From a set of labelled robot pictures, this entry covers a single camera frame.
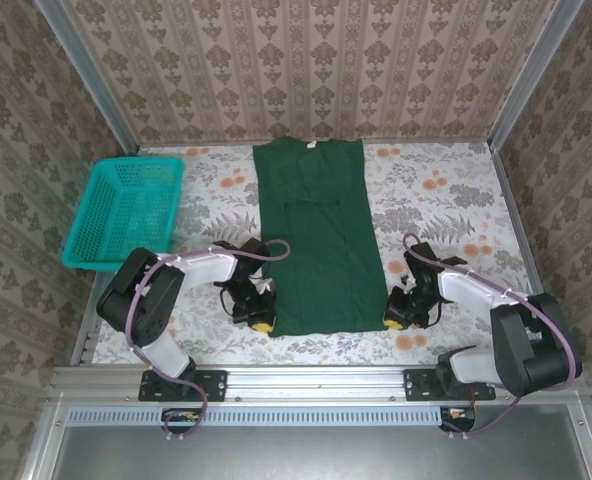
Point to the dark green t-shirt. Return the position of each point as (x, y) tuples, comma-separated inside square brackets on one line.
[(326, 250)]

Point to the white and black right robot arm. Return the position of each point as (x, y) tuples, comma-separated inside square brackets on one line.
[(526, 350)]

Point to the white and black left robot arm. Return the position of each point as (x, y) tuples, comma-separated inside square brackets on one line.
[(141, 305)]

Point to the grey metal sheet panel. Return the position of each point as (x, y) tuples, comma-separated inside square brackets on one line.
[(326, 455)]

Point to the aluminium table edge strip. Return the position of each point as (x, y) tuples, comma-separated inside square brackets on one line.
[(426, 144)]

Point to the teal plastic basket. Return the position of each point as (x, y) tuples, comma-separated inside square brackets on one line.
[(121, 200)]

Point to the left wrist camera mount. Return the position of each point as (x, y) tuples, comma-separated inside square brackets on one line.
[(265, 286)]

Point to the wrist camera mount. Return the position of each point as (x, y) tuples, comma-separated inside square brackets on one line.
[(405, 281), (265, 286)]

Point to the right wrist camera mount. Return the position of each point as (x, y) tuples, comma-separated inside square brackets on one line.
[(405, 281)]

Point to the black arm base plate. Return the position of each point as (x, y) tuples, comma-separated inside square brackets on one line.
[(211, 385), (418, 385)]

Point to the aluminium mounting rail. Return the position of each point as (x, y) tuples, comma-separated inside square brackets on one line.
[(316, 382)]

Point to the aluminium frame post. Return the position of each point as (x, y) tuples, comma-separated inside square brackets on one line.
[(531, 80), (86, 75)]

